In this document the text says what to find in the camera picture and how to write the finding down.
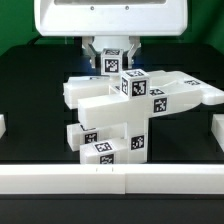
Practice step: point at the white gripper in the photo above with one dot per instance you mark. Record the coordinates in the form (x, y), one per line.
(131, 18)

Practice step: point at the white tagged cube nut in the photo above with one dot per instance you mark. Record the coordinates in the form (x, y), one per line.
(111, 61)

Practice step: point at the white chair back frame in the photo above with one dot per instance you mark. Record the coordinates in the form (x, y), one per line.
(169, 93)

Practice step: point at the white chair seat part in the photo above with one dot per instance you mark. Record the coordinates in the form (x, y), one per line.
(136, 136)

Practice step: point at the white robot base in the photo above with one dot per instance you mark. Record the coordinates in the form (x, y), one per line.
(111, 42)

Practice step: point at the white part at right edge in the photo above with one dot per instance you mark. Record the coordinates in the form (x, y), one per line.
(218, 129)

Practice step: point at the white part at edge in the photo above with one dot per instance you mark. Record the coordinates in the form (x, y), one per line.
(2, 125)
(218, 129)

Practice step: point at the white part at left edge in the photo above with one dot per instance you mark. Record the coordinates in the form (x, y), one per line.
(2, 125)

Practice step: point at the white front fence rail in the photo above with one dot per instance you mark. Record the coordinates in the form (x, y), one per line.
(112, 179)

